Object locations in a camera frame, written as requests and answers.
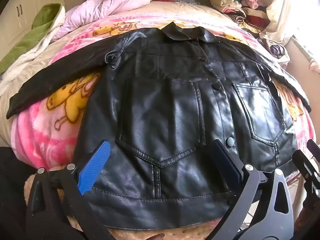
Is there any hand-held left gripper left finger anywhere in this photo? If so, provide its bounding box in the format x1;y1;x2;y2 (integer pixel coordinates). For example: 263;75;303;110
26;139;112;240

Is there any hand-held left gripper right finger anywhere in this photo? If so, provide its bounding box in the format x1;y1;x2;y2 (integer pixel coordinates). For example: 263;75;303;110
211;139;295;240

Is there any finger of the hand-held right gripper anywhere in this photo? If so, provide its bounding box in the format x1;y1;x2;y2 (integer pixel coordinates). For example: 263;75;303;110
307;139;320;156
292;149;320;205

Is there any black leather jacket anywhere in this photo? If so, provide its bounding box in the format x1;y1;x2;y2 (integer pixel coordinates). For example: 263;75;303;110
7;22;312;224

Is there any pile of folded clothes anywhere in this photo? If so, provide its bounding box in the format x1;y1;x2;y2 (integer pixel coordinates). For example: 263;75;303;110
209;0;272;34

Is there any pink cartoon printed blanket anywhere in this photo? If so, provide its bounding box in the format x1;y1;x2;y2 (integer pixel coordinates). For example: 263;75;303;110
10;17;317;180

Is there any floral fabric bag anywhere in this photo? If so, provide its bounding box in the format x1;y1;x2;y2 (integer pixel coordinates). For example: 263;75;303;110
259;37;292;64

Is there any bright window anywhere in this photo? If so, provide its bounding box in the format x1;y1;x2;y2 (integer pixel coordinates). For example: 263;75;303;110
297;0;320;63

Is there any cream curtain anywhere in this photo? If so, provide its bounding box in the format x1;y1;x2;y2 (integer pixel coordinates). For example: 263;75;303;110
260;0;308;40

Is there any green and white blanket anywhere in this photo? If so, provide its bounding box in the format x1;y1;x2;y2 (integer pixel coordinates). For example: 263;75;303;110
0;3;66;97

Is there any pale pink puffer coat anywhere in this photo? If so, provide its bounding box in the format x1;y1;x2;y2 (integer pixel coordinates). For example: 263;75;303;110
51;0;153;43

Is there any cream wardrobe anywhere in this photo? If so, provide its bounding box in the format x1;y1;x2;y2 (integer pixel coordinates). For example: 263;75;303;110
0;0;88;55

